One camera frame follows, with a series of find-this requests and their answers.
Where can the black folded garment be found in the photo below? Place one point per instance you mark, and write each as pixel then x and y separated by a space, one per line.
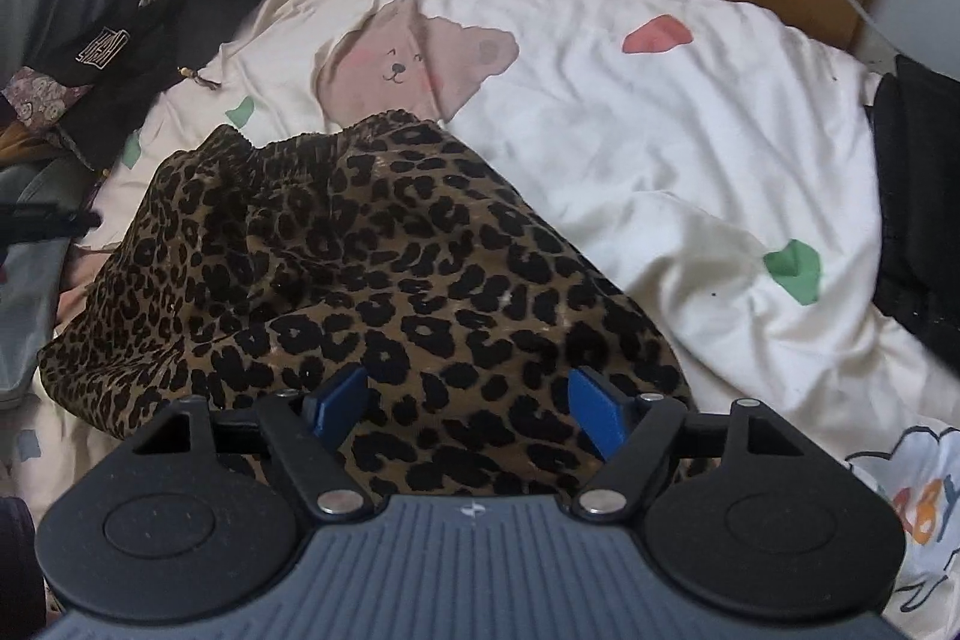
pixel 922 197

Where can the white printed bed sheet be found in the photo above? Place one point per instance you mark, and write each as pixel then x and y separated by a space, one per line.
pixel 637 145

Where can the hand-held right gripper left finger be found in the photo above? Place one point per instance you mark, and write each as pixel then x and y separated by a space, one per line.
pixel 337 401

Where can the beaded tassel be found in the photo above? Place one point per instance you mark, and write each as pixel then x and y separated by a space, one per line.
pixel 199 78

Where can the floral cloth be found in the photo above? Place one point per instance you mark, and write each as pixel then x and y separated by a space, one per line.
pixel 37 100

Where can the leopard print garment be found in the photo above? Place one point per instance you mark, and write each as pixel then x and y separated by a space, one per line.
pixel 375 272

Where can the black printed garment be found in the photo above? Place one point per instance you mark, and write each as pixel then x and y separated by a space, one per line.
pixel 150 48

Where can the grey garment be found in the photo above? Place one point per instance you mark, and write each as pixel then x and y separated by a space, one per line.
pixel 30 295

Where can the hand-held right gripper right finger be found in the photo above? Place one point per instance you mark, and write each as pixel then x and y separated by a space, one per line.
pixel 596 411

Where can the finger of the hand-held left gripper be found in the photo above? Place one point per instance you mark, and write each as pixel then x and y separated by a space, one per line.
pixel 45 222

